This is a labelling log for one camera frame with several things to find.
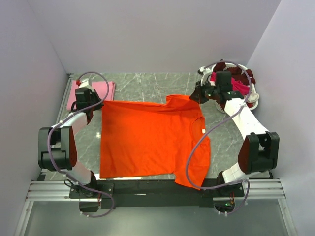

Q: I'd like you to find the magenta t shirt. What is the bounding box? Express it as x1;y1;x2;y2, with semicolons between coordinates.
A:
209;72;250;95

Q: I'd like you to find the dark red t shirt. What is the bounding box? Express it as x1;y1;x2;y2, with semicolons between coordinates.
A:
212;62;256;86

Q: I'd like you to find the aluminium frame rail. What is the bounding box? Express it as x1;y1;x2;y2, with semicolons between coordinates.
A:
26;179;286;202

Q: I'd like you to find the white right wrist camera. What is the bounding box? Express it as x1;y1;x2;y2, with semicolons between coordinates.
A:
197;66;212;86

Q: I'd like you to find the orange t shirt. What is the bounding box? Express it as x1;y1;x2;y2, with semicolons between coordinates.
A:
99;95;211;189

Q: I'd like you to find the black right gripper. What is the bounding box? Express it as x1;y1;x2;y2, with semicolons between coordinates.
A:
189;79;220;105

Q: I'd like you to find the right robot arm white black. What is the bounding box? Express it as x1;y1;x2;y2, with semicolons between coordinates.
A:
189;71;280;196

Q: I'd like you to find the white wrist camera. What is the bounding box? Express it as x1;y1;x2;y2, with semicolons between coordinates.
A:
197;66;212;86
76;78;93;90

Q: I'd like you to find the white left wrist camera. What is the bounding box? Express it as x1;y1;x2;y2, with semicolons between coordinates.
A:
76;78;93;90

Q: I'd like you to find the white laundry basket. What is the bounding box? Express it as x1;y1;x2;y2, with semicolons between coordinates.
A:
198;62;259;110

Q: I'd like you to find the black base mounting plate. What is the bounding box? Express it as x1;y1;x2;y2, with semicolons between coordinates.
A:
64;179;245;212

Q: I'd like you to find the folded pink t shirt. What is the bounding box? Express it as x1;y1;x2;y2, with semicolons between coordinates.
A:
66;80;116;111

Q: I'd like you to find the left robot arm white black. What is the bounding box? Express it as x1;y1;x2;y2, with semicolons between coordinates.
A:
38;86;103;198

